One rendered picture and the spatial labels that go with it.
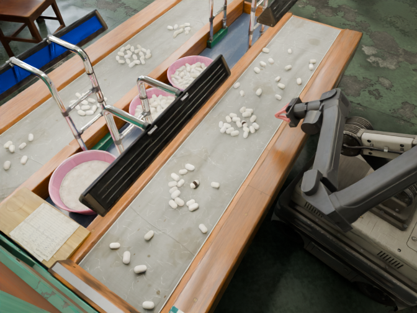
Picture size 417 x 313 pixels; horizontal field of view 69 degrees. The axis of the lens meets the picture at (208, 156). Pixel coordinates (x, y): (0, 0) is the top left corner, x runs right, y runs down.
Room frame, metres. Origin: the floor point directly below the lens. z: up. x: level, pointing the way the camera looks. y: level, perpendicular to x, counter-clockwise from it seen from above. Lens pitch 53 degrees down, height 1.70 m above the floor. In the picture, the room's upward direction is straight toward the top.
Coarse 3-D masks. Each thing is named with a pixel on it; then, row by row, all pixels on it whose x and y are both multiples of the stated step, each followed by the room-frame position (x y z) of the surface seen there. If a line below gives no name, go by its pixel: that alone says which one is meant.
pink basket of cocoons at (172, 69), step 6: (180, 60) 1.32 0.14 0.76; (186, 60) 1.33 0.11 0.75; (192, 60) 1.34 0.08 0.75; (210, 60) 1.31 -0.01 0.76; (174, 66) 1.28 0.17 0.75; (180, 66) 1.30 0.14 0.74; (168, 72) 1.22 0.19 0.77; (174, 72) 1.27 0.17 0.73; (168, 78) 1.17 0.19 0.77; (174, 84) 1.12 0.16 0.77
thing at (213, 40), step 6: (210, 0) 1.56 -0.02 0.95; (210, 6) 1.56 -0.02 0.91; (210, 12) 1.56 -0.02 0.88; (216, 12) 1.63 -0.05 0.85; (210, 18) 1.56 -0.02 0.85; (222, 18) 1.70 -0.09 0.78; (210, 24) 1.56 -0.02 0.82; (222, 24) 1.70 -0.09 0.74; (210, 30) 1.56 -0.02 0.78; (222, 30) 1.67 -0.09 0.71; (210, 36) 1.56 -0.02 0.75; (216, 36) 1.61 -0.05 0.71; (222, 36) 1.66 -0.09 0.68; (210, 42) 1.55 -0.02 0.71; (216, 42) 1.60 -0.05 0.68; (210, 48) 1.55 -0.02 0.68
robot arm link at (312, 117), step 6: (330, 90) 0.76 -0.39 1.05; (324, 96) 0.74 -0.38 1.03; (330, 96) 0.72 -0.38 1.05; (306, 114) 0.72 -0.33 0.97; (312, 114) 0.70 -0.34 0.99; (318, 114) 0.69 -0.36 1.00; (306, 120) 0.68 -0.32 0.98; (312, 120) 0.68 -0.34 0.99; (318, 120) 0.67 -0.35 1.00; (306, 126) 0.67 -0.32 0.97; (312, 126) 0.67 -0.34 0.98; (318, 126) 0.66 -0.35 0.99; (306, 132) 0.67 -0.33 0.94; (312, 132) 0.66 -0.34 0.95
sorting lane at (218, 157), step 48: (288, 48) 1.45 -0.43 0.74; (240, 96) 1.07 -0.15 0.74; (288, 96) 1.07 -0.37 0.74; (192, 144) 0.79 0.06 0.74; (240, 144) 0.78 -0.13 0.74; (144, 192) 0.56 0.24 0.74; (192, 192) 0.56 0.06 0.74; (144, 240) 0.38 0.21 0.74; (192, 240) 0.38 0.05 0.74; (144, 288) 0.23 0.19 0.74
